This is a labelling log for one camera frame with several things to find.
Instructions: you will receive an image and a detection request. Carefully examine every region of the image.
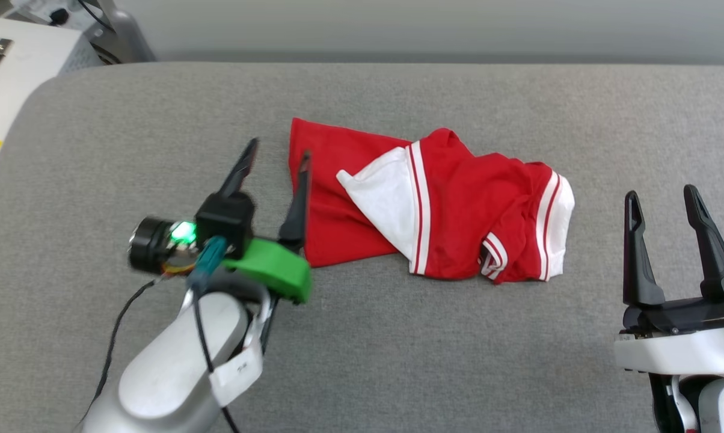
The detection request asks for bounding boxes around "white metal equipment box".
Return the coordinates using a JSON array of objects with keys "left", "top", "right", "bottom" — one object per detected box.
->
[{"left": 0, "top": 14, "right": 103, "bottom": 200}]

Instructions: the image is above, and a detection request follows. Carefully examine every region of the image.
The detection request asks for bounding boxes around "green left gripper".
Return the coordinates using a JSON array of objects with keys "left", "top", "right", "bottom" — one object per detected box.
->
[{"left": 217, "top": 138, "right": 313, "bottom": 304}]

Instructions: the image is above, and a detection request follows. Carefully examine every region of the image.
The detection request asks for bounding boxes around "black cylinder with green light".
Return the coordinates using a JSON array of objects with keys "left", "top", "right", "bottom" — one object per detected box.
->
[{"left": 127, "top": 216, "right": 199, "bottom": 276}]

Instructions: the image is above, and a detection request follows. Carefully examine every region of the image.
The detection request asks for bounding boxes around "red and white garment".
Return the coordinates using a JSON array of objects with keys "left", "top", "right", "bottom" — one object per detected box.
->
[{"left": 288, "top": 117, "right": 577, "bottom": 285}]

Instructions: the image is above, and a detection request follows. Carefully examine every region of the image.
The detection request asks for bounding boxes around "teal left cable connector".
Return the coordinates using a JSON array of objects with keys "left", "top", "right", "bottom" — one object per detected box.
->
[{"left": 186, "top": 236, "right": 228, "bottom": 295}]

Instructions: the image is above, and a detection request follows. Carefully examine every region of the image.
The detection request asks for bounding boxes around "white paper tag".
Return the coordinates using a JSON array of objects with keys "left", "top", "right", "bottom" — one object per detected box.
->
[{"left": 208, "top": 344, "right": 265, "bottom": 408}]

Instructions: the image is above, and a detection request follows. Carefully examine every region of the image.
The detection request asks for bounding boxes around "grey metal partition post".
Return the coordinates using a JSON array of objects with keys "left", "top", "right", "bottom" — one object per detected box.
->
[{"left": 96, "top": 0, "right": 157, "bottom": 64}]

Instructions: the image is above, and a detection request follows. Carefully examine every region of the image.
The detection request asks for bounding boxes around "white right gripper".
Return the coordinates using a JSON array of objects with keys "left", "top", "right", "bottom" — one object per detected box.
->
[{"left": 613, "top": 184, "right": 724, "bottom": 377}]

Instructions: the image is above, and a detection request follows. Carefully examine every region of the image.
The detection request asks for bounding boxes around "black camera cable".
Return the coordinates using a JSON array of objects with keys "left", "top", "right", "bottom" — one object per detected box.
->
[{"left": 191, "top": 283, "right": 242, "bottom": 433}]

